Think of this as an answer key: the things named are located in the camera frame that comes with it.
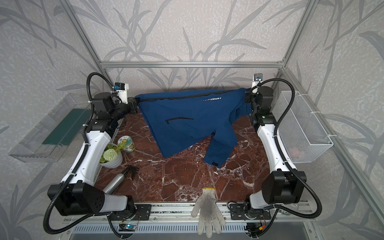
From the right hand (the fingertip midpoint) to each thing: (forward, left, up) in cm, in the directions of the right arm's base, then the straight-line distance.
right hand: (256, 80), depth 74 cm
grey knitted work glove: (-51, +24, -41) cm, 70 cm away
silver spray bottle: (-38, +76, -38) cm, 93 cm away
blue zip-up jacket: (-7, +42, -23) cm, 49 cm away
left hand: (-6, +58, -3) cm, 59 cm away
